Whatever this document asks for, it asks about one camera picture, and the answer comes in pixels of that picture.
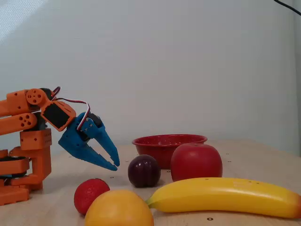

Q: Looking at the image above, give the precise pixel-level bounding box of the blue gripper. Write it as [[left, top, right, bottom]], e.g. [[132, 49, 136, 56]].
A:
[[58, 112, 121, 171]]

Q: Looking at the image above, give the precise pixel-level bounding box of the dark purple plum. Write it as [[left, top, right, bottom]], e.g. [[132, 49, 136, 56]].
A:
[[127, 154, 162, 188]]

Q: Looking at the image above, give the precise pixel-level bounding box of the orange robot base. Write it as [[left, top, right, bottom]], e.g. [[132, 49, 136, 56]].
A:
[[0, 146, 52, 206]]

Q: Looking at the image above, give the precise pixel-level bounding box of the red speckled bowl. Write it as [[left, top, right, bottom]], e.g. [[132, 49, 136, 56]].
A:
[[131, 134, 208, 170]]

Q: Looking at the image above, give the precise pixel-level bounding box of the red strawberry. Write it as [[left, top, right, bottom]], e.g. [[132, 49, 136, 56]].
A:
[[73, 178, 111, 216]]

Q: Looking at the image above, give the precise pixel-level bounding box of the orange fruit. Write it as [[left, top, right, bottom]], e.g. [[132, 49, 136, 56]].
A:
[[84, 189, 155, 226]]

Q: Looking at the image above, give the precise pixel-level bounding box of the red apple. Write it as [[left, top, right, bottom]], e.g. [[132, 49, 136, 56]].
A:
[[170, 143, 223, 183]]

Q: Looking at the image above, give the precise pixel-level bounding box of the yellow banana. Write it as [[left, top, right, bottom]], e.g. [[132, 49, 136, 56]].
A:
[[144, 177, 301, 219]]

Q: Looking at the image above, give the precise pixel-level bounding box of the white red servo cable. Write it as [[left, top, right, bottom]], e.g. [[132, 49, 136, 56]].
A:
[[52, 86, 92, 131]]

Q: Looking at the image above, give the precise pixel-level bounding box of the thin black cable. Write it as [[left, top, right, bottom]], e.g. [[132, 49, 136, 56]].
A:
[[273, 0, 301, 16]]

